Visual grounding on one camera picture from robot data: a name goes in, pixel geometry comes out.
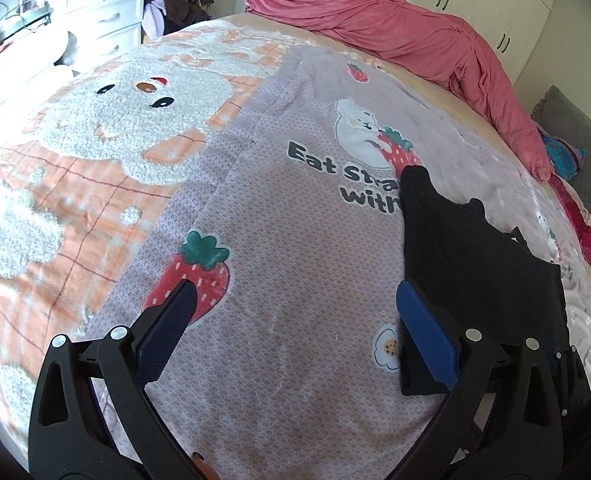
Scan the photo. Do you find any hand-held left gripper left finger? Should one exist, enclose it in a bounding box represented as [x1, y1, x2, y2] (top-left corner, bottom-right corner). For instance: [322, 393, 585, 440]
[28, 277, 199, 480]

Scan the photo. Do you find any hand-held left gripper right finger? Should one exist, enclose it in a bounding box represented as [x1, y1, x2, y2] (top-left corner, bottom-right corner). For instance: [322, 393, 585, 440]
[396, 279, 563, 480]

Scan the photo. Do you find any black printed t-shirt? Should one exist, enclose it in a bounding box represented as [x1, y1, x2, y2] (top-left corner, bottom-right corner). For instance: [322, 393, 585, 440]
[398, 165, 571, 397]

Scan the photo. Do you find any pile of dark clothes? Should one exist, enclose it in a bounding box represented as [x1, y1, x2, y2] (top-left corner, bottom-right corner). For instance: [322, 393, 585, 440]
[142, 0, 226, 41]

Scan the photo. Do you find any strawberry printed bed sheet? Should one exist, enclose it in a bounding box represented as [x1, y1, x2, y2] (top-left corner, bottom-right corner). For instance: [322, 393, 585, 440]
[90, 45, 591, 480]

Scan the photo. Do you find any red and cream pillow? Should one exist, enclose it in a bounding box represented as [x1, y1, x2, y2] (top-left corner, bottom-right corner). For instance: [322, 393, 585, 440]
[550, 175, 591, 271]

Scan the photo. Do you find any blue and pink cloth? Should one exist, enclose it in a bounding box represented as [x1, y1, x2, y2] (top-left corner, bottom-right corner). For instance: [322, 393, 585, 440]
[540, 130, 589, 181]

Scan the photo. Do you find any orange plaid bear blanket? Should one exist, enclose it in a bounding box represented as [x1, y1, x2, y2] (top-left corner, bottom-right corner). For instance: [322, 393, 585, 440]
[0, 12, 531, 456]

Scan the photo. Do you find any grey quilted headboard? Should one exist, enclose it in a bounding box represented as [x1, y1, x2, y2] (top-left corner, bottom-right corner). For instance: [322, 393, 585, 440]
[533, 85, 591, 271]

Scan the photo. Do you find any pink duvet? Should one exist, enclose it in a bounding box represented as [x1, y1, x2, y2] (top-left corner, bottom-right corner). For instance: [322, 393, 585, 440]
[246, 0, 551, 183]

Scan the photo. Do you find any white drawer dresser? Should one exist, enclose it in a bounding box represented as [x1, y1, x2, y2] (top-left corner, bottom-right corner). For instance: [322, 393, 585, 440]
[40, 0, 149, 68]

